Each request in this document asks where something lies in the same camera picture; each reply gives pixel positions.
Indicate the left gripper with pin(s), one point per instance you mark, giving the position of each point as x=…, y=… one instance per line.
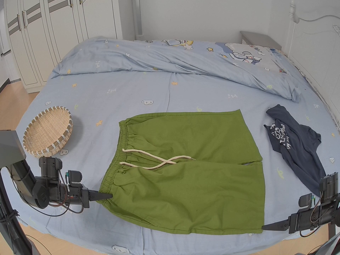
x=74, y=195

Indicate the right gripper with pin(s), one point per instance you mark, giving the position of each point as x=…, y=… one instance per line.
x=301, y=220

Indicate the green shorts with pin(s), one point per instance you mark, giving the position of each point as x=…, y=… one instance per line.
x=199, y=190

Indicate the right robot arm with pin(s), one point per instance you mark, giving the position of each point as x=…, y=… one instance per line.
x=329, y=184

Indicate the round woven basket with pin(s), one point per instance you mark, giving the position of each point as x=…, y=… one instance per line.
x=45, y=131

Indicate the bed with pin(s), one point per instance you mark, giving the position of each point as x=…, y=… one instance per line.
x=170, y=94

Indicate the dark blue printed T-shirt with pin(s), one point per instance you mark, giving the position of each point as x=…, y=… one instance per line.
x=300, y=153

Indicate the pale blue quilt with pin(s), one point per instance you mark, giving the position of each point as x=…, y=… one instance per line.
x=172, y=60

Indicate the white wardrobe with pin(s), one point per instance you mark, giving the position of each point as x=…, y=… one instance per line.
x=58, y=28

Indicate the white printed pillow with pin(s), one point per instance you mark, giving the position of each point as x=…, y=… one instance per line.
x=247, y=53

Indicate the grey bedside table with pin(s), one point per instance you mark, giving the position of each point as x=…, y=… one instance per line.
x=259, y=38

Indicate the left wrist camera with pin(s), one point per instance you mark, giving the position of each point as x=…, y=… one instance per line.
x=73, y=177

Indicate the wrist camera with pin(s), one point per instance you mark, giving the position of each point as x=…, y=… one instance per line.
x=305, y=200
x=73, y=177

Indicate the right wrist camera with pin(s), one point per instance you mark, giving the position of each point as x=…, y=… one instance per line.
x=305, y=200

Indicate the grey wall duct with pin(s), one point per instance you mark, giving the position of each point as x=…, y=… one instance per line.
x=137, y=9

